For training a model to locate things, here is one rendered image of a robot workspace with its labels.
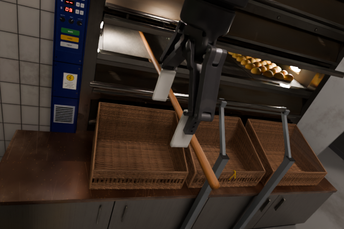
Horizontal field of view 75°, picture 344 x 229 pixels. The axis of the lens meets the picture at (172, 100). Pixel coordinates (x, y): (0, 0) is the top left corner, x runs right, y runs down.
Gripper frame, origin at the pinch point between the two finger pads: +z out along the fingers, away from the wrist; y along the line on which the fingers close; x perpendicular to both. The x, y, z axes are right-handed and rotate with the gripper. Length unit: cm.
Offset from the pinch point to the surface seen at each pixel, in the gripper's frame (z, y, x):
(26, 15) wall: 18, -103, -43
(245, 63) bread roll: 25, -129, 122
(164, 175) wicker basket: 77, -49, 37
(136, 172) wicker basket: 75, -50, 20
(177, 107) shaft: 27, -45, 26
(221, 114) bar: 36, -57, 61
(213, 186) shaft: 27.1, -4.2, 24.4
